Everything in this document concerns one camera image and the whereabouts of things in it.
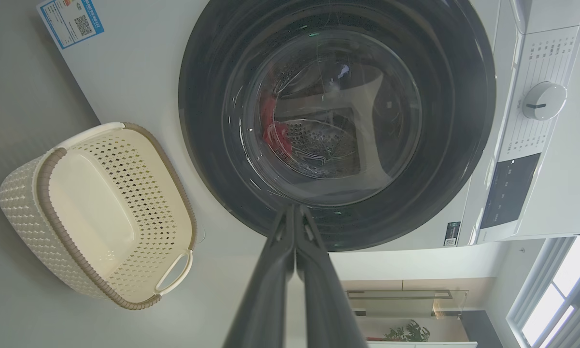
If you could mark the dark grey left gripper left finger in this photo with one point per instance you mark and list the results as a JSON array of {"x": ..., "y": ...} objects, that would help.
[{"x": 265, "y": 299}]

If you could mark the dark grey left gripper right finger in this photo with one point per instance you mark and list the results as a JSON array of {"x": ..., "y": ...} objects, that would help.
[{"x": 326, "y": 299}]

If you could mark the red and white garment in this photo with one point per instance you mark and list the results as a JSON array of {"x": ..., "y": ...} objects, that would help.
[{"x": 275, "y": 133}]

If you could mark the round black glass washer door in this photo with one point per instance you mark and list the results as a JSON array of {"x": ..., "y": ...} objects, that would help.
[{"x": 444, "y": 96}]

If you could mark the cream perforated laundry basket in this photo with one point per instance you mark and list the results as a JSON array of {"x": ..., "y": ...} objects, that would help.
[{"x": 91, "y": 212}]

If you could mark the white washing machine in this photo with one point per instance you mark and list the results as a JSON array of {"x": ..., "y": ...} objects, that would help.
[{"x": 135, "y": 82}]

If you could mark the green potted plant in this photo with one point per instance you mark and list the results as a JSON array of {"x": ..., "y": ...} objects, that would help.
[{"x": 408, "y": 332}]

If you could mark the small black QR sticker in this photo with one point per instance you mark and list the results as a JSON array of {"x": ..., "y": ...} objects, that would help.
[{"x": 452, "y": 234}]

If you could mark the bright window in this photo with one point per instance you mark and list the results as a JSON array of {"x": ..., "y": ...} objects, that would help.
[{"x": 555, "y": 295}]

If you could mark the white round control knob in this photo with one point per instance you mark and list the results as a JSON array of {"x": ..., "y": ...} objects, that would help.
[{"x": 543, "y": 100}]

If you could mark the blue energy label sticker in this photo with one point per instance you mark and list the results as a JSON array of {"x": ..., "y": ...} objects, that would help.
[{"x": 70, "y": 21}]

